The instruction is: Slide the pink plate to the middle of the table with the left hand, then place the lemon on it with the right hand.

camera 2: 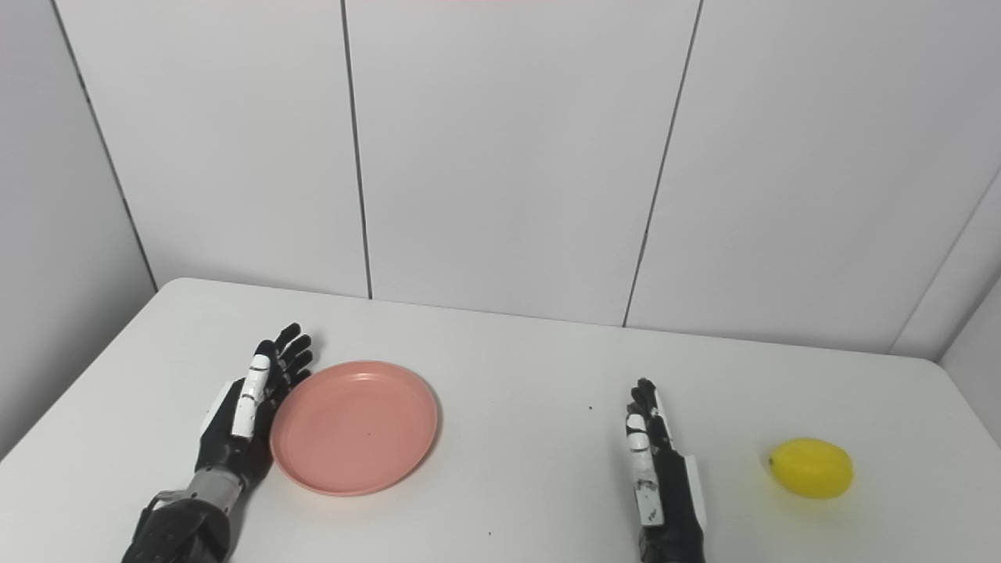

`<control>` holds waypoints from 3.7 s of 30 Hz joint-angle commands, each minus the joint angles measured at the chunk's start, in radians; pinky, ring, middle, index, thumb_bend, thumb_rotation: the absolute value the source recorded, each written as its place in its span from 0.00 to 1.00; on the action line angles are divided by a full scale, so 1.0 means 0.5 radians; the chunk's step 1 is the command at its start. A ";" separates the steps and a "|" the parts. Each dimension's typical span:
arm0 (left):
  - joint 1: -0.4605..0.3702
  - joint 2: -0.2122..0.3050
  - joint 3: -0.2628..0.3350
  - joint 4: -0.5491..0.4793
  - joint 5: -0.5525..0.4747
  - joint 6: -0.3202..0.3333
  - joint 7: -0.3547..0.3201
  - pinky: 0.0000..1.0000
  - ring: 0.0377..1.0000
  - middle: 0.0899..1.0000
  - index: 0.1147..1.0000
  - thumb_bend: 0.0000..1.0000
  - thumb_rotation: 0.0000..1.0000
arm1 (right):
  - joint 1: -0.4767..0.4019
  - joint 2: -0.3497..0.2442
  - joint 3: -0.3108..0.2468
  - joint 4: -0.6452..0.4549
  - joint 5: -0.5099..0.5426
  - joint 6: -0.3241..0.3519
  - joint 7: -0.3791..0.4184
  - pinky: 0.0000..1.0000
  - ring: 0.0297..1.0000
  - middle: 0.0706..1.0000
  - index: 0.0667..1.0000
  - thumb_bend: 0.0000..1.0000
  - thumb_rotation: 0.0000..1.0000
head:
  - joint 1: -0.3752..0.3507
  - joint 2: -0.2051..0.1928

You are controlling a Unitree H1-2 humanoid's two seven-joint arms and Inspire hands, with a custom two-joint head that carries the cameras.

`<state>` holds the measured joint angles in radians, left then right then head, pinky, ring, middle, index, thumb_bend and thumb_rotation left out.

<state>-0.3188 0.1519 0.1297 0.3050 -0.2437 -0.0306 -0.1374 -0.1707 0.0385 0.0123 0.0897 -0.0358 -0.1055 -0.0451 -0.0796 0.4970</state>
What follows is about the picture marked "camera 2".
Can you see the yellow lemon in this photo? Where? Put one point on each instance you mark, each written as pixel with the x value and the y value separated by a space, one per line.
pixel 810 467

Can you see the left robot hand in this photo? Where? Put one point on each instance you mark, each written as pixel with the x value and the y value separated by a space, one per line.
pixel 242 422

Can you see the pink round plate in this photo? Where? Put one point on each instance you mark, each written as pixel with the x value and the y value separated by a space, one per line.
pixel 353 426

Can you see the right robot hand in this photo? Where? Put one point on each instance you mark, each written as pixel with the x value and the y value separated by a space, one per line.
pixel 665 485

